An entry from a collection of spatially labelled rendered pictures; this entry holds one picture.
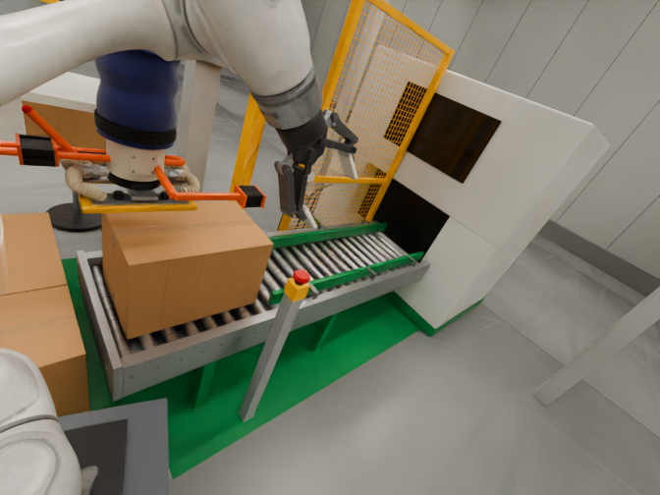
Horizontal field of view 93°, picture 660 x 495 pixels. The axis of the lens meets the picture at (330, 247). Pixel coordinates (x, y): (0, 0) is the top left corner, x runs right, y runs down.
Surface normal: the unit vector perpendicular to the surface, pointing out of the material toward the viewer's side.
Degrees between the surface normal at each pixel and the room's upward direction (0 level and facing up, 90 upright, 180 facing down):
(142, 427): 0
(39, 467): 9
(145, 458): 0
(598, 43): 90
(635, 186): 90
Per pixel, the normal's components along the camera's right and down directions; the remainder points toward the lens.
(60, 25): 0.85, -0.26
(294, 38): 0.74, 0.48
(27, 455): 0.44, -0.65
